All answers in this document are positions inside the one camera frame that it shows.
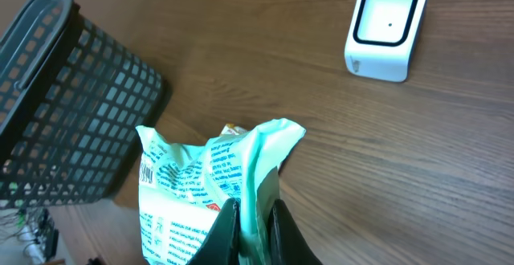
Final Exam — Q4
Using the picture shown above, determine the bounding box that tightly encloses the grey plastic shopping basket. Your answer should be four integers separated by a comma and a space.
1, 0, 167, 209

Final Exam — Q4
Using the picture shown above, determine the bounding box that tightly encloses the teal wet wipes pack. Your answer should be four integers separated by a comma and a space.
136, 118, 305, 264

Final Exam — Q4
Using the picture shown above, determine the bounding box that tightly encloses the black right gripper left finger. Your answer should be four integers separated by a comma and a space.
188, 198, 240, 265

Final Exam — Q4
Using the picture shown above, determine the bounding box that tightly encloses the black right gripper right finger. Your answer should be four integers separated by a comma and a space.
267, 199, 321, 265

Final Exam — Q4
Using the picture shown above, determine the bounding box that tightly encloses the white barcode scanner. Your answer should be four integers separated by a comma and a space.
344, 0, 427, 83

